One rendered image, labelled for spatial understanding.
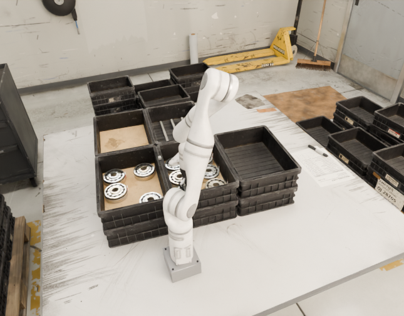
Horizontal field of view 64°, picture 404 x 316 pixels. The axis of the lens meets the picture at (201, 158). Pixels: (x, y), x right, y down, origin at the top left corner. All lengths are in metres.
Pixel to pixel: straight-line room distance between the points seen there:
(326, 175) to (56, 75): 3.80
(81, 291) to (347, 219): 1.19
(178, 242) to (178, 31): 3.94
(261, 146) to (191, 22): 3.34
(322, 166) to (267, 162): 0.37
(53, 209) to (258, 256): 1.02
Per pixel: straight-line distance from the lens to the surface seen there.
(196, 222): 1.51
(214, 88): 1.00
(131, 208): 1.34
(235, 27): 5.20
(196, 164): 1.04
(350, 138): 2.82
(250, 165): 1.66
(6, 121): 2.81
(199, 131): 1.02
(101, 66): 4.79
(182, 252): 1.28
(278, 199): 1.60
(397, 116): 3.05
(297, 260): 1.46
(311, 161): 1.96
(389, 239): 1.67
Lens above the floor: 1.86
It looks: 37 degrees down
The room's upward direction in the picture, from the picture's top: 2 degrees counter-clockwise
